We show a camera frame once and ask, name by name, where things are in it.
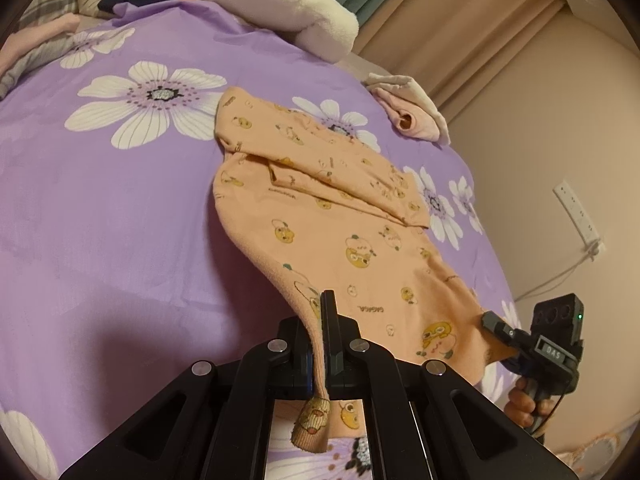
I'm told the pink cloth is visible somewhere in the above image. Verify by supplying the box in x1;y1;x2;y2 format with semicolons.
0;14;81;76

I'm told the purple floral bedsheet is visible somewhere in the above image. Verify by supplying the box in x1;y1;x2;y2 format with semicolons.
0;0;526;480

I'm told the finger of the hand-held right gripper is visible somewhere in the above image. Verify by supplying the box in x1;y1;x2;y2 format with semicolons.
480;311;528;361

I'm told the person's right hand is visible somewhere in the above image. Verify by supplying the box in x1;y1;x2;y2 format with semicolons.
504;376;551;431

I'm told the cream folded garment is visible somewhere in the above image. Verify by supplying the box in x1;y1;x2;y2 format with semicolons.
365;74;451;146

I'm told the pink folded garment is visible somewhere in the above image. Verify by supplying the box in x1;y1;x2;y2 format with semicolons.
375;85;441;142

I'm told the white plush blanket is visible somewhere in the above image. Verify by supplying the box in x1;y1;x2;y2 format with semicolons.
172;0;360;61

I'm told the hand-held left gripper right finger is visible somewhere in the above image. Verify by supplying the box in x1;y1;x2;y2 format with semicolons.
320;289;578;480

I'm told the orange cartoon print shirt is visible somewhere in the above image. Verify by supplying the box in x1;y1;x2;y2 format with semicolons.
212;86;521;456

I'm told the white power cable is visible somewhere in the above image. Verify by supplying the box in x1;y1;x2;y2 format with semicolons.
514;240;603;303

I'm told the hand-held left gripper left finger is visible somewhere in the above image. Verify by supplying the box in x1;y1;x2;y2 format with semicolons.
59;316;317;480

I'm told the beige curtain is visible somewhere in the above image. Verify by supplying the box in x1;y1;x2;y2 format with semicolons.
355;0;566;126

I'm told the white power strip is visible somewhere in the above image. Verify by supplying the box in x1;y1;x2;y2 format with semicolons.
552;180;606;256

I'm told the grey cloth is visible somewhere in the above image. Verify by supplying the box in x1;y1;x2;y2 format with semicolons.
0;35;81;98

